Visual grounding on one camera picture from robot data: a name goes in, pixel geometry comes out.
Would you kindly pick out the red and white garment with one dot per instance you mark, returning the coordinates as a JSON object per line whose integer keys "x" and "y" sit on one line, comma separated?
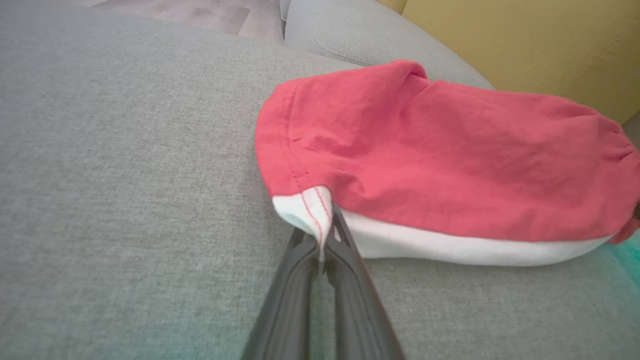
{"x": 425, "y": 160}

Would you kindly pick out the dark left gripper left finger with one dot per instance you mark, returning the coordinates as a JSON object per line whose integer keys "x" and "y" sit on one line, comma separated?
{"x": 287, "y": 305}

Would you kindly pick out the large grey sofa seat cushion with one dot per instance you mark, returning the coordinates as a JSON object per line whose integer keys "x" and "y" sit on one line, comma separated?
{"x": 125, "y": 200}

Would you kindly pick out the yellow sofa back cushion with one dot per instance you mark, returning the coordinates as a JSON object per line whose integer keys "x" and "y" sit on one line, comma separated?
{"x": 392, "y": 5}
{"x": 525, "y": 45}

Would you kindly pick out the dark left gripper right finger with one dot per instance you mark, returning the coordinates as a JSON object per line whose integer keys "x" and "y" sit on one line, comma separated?
{"x": 357, "y": 305}

